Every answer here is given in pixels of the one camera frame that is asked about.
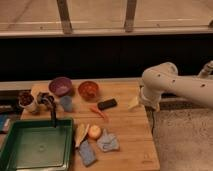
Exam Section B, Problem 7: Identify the grey blue towel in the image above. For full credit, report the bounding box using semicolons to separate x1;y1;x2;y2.
97;129;120;152

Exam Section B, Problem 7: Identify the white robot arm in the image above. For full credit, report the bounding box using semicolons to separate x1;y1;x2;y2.
128;60;213;111

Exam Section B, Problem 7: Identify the green plastic tray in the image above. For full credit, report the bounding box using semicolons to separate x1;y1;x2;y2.
0;119;74;171

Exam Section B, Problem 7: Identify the black rectangular block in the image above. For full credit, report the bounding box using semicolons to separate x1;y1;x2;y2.
97;99;117;110

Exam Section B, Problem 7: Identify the wooden cutting board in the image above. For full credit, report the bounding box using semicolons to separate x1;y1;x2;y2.
20;81;161;171

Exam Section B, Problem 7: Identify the orange toy carrot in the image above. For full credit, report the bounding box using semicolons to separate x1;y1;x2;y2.
89;106;108;122

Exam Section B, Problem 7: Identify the orange bowl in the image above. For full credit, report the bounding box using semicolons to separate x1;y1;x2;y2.
78;81;99;101

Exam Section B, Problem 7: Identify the yellow toy apple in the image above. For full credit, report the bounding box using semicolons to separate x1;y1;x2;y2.
88;125;102;140

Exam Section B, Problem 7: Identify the yellow toy banana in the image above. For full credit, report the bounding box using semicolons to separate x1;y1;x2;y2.
75;124;89;148

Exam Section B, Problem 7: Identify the blue sponge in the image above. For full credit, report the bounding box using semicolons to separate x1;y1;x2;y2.
78;140;97;167

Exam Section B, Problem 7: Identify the blue plastic cup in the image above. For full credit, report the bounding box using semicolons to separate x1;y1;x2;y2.
60;96;73;112

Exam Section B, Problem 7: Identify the purple bowl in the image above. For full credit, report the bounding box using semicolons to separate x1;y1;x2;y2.
48;77;73;97

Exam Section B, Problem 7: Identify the white cup with dark contents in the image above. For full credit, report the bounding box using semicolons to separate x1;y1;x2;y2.
18;91;38;113

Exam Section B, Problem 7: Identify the metal window frame rail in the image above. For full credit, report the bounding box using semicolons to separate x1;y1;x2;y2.
0;0;213;37

